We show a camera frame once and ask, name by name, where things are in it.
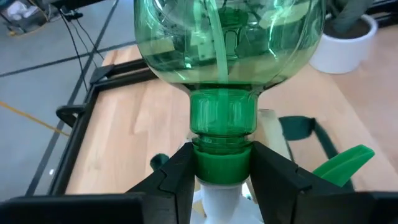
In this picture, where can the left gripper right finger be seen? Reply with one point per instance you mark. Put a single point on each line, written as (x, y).
(273, 186)

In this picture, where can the green plant in white pot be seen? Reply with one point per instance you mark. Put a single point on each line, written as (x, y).
(339, 53)

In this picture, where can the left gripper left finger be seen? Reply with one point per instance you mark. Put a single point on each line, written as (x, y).
(174, 193)

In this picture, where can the green plastic spray bottle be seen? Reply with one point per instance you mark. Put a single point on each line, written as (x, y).
(224, 46)

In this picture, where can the beige green canvas gardening bag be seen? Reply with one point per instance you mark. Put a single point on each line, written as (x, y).
(298, 127)

